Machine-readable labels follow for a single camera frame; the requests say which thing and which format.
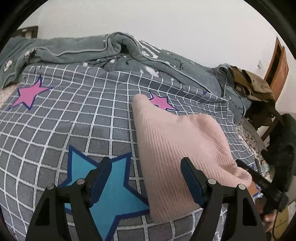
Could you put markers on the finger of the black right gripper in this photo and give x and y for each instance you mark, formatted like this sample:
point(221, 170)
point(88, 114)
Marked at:
point(242, 165)

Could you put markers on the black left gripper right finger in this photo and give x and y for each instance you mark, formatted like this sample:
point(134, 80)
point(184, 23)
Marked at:
point(242, 219)

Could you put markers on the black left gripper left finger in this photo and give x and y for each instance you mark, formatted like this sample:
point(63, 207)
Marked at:
point(49, 220)

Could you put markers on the pink knit sweater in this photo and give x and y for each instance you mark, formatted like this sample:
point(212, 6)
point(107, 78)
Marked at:
point(163, 139)

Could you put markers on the brown clothes pile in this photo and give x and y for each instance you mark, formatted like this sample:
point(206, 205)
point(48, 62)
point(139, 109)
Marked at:
point(251, 85)

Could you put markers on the floral bed sheet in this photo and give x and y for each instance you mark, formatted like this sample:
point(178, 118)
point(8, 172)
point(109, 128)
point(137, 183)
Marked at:
point(252, 145)

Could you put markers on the dark wooden chair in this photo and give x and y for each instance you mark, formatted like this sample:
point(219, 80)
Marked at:
point(263, 113)

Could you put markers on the grey checked star blanket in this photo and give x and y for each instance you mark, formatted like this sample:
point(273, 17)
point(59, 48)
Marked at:
point(62, 120)

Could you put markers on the brown wooden door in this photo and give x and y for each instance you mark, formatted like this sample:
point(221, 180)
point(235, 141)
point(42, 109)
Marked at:
point(278, 70)

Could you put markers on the grey-green fleece blanket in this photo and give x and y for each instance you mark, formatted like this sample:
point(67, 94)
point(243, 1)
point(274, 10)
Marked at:
point(121, 52)

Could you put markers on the dark wooden headboard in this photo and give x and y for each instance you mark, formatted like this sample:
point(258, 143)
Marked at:
point(28, 32)

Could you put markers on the white wall switch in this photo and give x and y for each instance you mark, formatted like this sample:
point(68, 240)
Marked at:
point(259, 64)

